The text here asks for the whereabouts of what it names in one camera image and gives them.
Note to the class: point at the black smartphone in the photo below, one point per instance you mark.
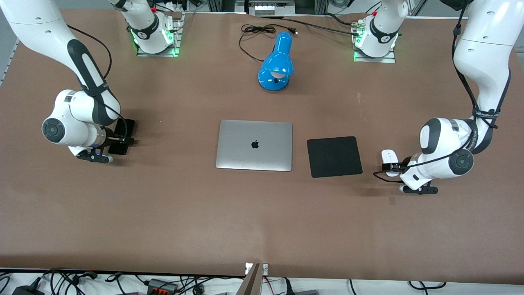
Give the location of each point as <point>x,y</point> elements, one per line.
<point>130,125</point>

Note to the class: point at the blue desk lamp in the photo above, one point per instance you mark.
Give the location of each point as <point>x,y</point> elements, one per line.
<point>278,61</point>

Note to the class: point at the black power adapter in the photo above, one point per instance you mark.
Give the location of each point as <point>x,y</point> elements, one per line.
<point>26,290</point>

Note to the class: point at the white power strip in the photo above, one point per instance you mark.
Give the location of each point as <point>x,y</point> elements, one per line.
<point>266,8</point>

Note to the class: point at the white computer mouse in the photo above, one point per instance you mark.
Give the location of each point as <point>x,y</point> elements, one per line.
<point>389,155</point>

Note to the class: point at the black mouse pad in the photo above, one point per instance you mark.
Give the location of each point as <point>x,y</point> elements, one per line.
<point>334,157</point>

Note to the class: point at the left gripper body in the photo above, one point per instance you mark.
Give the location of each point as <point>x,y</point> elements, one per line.
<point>406,162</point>

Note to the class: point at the aluminium frame post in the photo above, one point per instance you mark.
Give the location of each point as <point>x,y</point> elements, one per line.
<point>221,5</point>

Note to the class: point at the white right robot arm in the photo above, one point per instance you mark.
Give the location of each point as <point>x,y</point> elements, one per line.
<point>32,24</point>

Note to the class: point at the grey camera stand beam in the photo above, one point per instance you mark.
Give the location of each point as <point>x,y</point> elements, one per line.
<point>250,282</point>

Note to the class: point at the silver closed laptop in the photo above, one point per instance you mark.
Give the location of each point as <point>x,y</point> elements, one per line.
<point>254,145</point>

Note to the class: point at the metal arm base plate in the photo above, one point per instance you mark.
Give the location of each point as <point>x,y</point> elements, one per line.
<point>177,41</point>
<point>374,59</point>

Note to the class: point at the black orange connector block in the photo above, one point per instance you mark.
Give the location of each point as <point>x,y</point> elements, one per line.
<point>161,285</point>

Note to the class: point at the brown table cover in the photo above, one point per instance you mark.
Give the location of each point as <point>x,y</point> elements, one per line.
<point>163,213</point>

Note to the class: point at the white beam bracket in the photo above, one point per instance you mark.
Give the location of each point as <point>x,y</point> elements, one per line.
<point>265,268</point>

